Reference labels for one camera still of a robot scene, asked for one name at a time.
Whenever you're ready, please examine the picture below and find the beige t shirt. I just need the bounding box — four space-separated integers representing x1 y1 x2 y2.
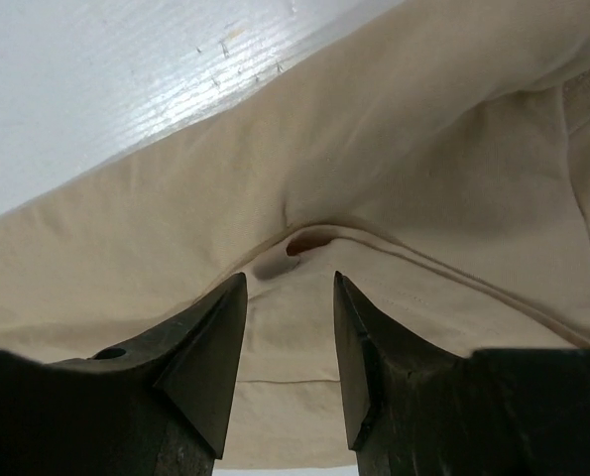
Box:
0 1 590 469

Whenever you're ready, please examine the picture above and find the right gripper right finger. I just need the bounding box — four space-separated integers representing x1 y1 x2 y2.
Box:
333 274 590 475

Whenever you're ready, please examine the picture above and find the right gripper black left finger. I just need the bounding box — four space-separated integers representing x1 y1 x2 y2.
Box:
0 273 247 475

